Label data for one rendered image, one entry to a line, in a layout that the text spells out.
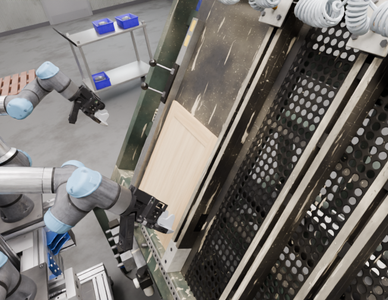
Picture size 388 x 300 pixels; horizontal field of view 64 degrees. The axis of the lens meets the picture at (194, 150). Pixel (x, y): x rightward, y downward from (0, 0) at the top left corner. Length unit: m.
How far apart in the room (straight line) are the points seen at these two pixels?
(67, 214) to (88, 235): 2.11
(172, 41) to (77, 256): 1.88
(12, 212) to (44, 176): 0.76
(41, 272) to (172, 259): 0.51
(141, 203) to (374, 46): 0.68
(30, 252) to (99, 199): 0.91
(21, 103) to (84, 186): 0.60
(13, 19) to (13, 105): 10.17
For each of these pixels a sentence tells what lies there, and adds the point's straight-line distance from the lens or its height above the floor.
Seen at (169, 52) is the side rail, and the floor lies 1.50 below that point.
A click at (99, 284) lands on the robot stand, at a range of 2.32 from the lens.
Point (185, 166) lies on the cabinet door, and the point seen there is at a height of 1.19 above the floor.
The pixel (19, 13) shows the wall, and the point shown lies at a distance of 11.39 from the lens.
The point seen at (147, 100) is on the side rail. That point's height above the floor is 1.27.
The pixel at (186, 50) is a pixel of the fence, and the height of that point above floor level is 1.57.
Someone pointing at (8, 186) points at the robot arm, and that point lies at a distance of 0.97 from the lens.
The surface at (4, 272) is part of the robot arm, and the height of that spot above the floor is 1.22.
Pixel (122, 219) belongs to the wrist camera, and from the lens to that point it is 0.90.
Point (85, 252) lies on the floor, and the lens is 2.84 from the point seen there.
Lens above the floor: 2.06
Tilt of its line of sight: 36 degrees down
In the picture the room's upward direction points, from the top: 10 degrees counter-clockwise
